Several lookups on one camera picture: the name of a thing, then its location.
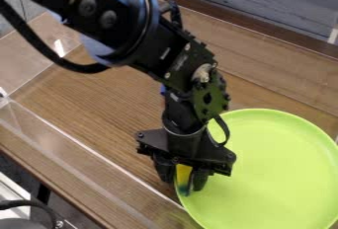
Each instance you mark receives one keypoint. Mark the clear acrylic enclosure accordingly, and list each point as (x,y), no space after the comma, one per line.
(68,124)

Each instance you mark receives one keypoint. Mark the yellow toy banana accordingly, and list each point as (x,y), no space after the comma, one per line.
(182,179)

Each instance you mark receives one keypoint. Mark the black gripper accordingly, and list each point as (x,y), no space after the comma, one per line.
(193,150)

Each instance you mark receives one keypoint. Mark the blue plastic block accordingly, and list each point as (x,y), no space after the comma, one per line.
(163,89)

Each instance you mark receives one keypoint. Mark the black device under table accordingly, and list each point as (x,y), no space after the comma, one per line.
(40,211)

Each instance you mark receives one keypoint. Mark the green round plate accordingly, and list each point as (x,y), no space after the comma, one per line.
(284,185)

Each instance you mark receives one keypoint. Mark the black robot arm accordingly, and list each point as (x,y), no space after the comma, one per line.
(139,33)

